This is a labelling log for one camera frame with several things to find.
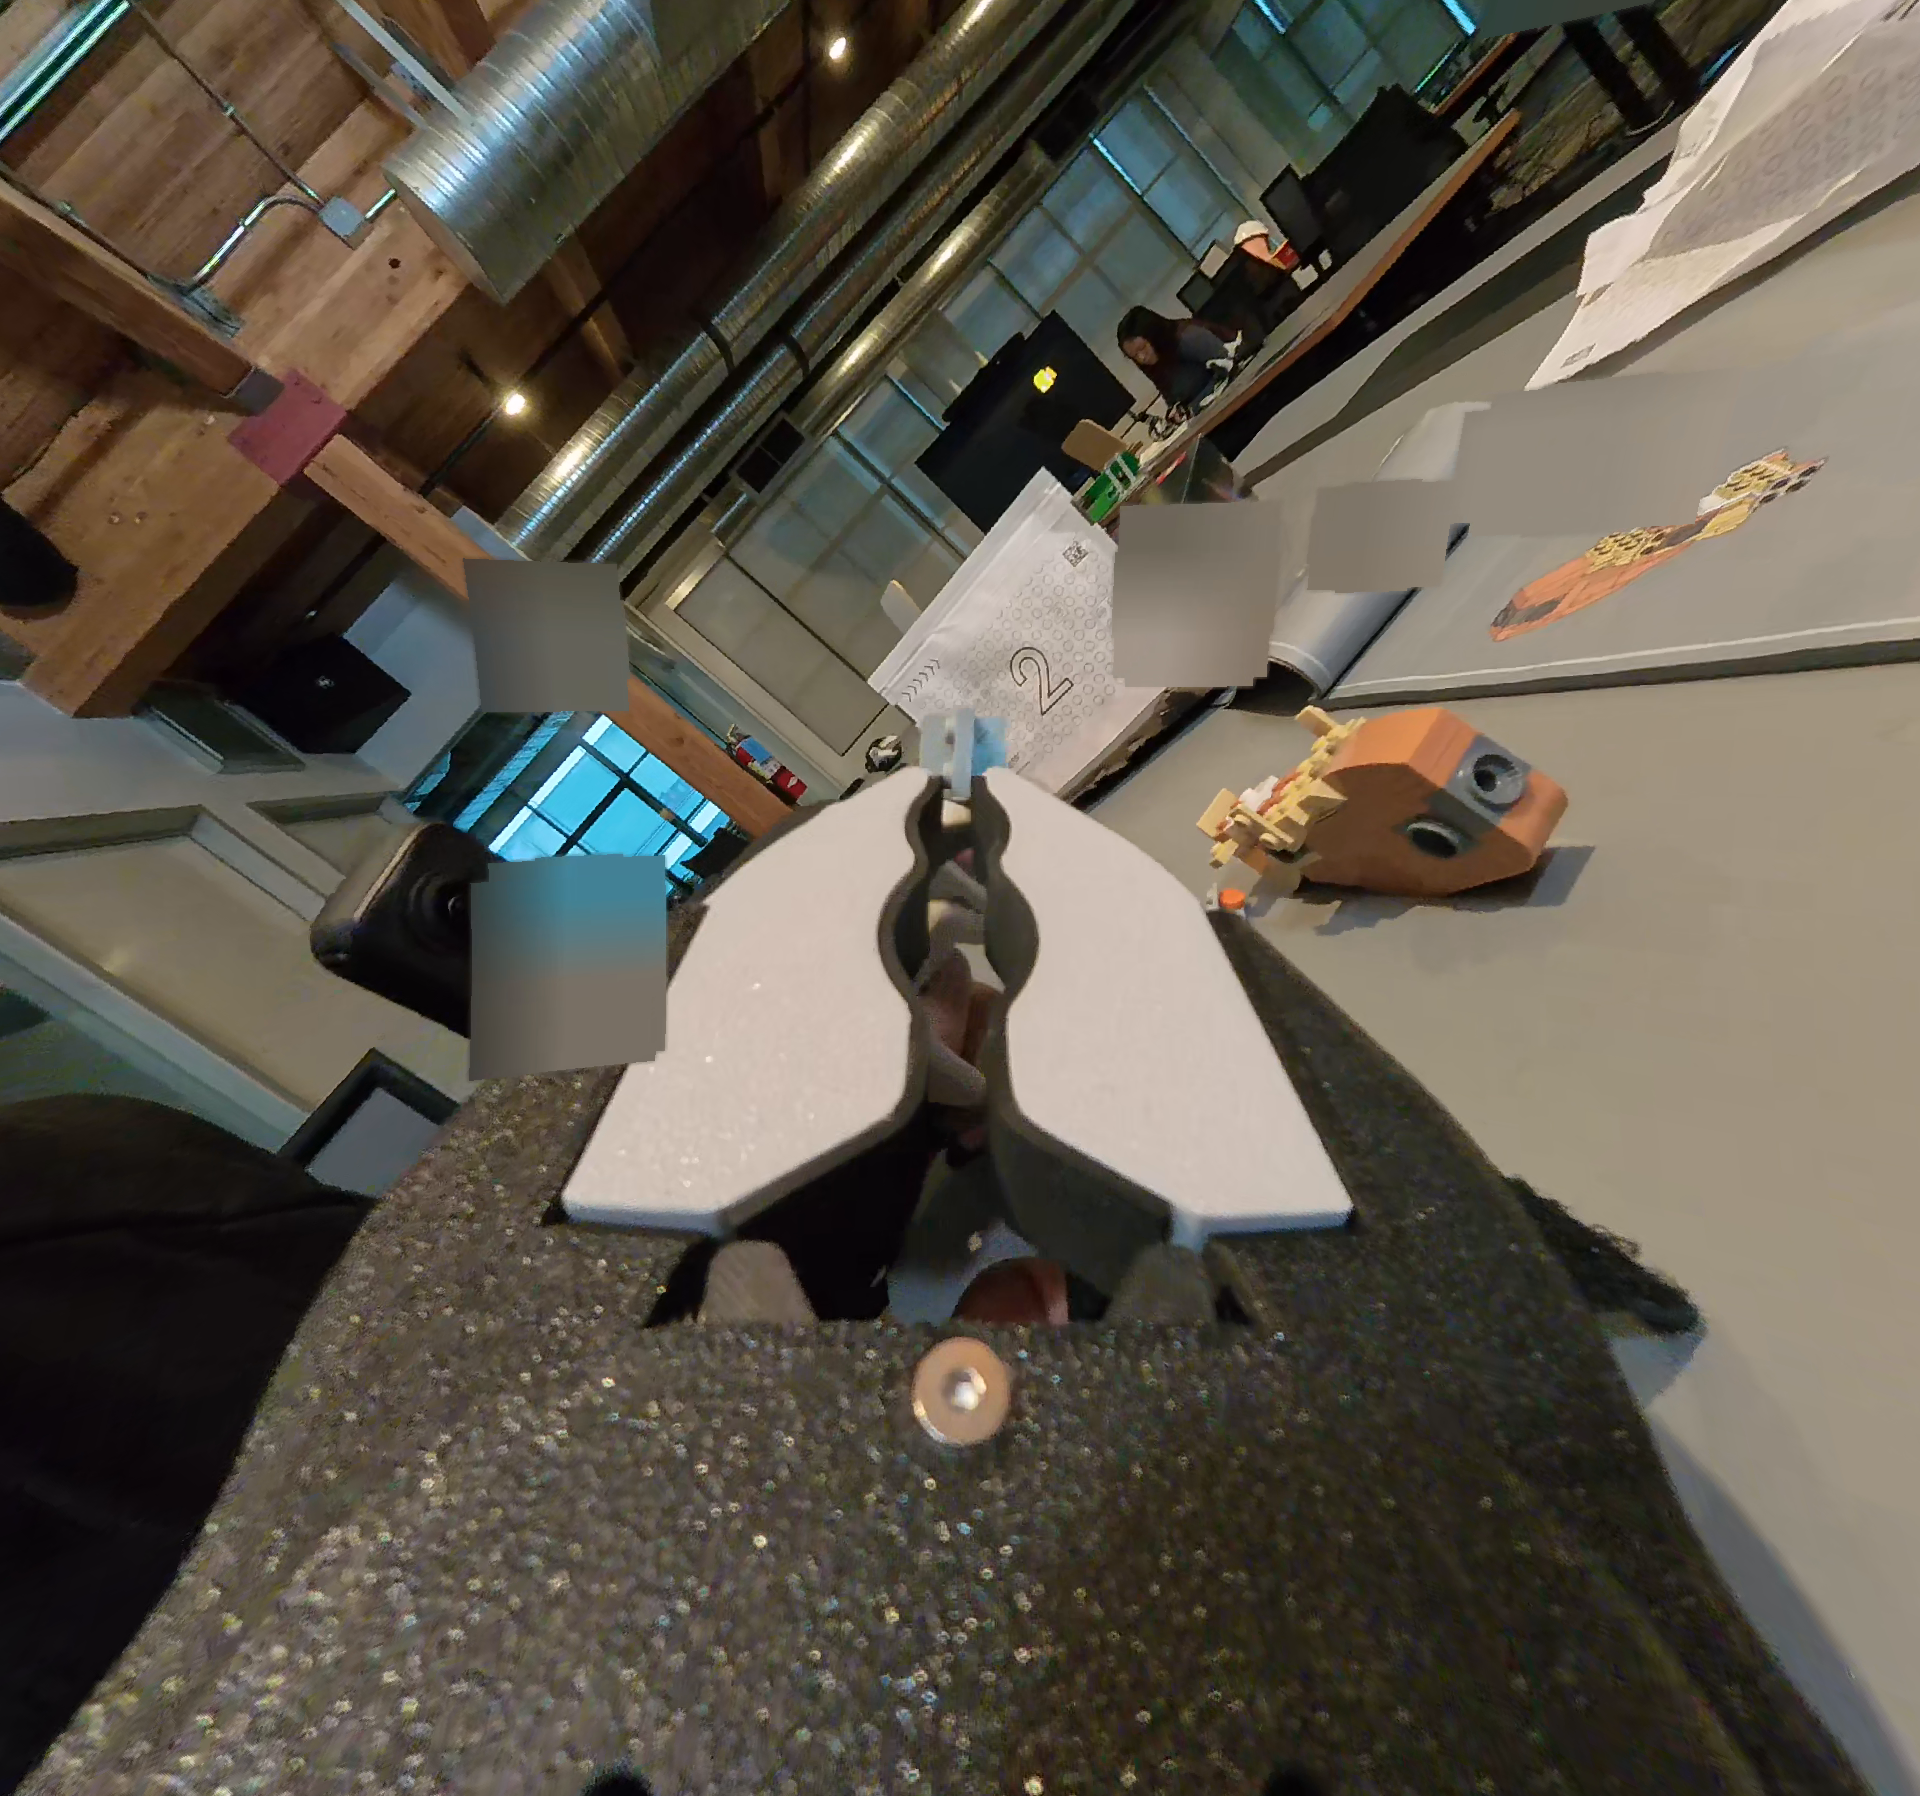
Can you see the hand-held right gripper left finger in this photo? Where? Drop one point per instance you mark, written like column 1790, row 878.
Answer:
column 766, row 1046

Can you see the slim silver spiral duct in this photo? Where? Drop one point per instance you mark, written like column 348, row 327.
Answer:
column 780, row 371
column 840, row 221

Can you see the white circle print paper bag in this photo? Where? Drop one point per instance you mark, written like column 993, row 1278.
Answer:
column 960, row 640

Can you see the red metal bracket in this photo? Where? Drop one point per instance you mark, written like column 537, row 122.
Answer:
column 293, row 431

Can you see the grey instruction booklet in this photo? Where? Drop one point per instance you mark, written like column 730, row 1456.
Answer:
column 1726, row 596

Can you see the black wall speaker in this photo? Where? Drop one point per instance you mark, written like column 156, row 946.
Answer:
column 323, row 694

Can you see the brown cardboard box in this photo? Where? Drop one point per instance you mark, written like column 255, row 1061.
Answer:
column 1140, row 747

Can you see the torn white paper bag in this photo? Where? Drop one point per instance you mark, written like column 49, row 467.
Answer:
column 1771, row 177

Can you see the black framed screen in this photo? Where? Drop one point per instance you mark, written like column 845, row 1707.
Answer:
column 360, row 1074

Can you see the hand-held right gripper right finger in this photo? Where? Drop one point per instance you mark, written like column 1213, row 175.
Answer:
column 1171, row 1046

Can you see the background wooden table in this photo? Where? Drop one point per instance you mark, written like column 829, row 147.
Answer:
column 1395, row 251

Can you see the small pale grey brick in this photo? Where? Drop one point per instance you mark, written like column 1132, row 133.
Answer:
column 960, row 747

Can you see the large silver spiral duct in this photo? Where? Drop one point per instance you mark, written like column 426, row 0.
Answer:
column 524, row 131

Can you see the orange tan brick model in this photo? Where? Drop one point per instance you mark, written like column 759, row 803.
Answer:
column 1395, row 807

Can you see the dark partition panel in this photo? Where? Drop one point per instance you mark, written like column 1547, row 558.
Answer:
column 990, row 416

